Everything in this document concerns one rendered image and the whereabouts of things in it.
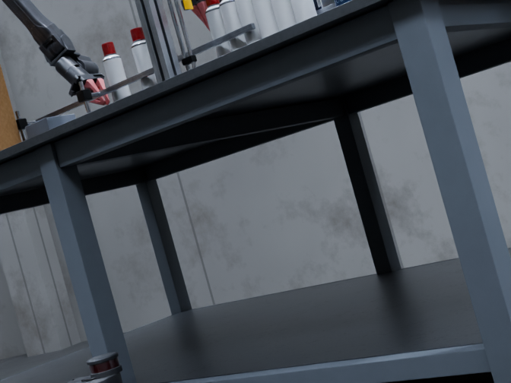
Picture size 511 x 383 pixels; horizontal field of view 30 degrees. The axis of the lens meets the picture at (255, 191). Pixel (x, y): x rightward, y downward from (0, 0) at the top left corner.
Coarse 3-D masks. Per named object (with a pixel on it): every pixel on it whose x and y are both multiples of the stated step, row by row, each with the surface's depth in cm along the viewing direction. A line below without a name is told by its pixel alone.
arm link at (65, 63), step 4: (64, 56) 272; (68, 56) 273; (60, 60) 272; (64, 60) 271; (68, 60) 272; (72, 60) 272; (76, 60) 277; (56, 64) 272; (60, 64) 271; (64, 64) 271; (68, 64) 271; (72, 64) 271; (76, 64) 271; (80, 64) 276; (56, 68) 273; (60, 68) 271; (64, 68) 270; (68, 68) 270; (60, 72) 272; (64, 72) 271; (64, 76) 271
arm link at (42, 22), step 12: (12, 0) 270; (24, 0) 272; (24, 12) 271; (36, 12) 273; (24, 24) 272; (36, 24) 271; (48, 24) 272; (36, 36) 273; (48, 36) 272; (48, 48) 274; (60, 48) 272
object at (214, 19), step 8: (208, 0) 235; (216, 0) 235; (208, 8) 235; (216, 8) 234; (208, 16) 235; (216, 16) 234; (208, 24) 236; (216, 24) 234; (216, 32) 234; (224, 32) 234; (216, 48) 235; (224, 48) 234
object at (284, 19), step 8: (272, 0) 221; (280, 0) 220; (288, 0) 220; (272, 8) 222; (280, 8) 220; (288, 8) 220; (280, 16) 220; (288, 16) 220; (280, 24) 221; (288, 24) 220
